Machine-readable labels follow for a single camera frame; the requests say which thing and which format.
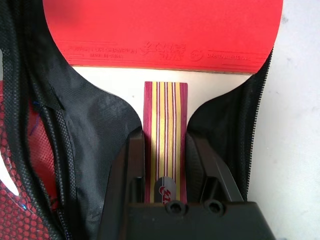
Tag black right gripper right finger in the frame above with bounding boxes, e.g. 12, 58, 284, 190
186, 132, 245, 204

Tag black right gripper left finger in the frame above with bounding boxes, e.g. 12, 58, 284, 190
98, 126, 146, 240

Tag red and black paddle case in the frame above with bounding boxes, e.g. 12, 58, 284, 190
0, 0, 276, 240

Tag red ping-pong paddle striped handle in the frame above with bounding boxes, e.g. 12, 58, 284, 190
42, 0, 285, 205

